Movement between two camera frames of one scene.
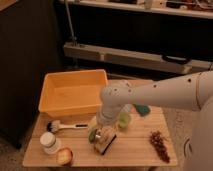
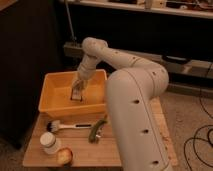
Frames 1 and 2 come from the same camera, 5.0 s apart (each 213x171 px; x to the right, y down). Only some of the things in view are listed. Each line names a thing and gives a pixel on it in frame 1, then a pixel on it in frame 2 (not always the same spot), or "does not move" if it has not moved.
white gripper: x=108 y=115 -> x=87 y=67
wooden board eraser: x=104 y=139 -> x=77 y=89
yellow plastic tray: x=71 y=93 does not move
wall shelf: x=188 y=8 does not move
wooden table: x=81 y=141 does not move
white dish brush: x=55 y=125 does not move
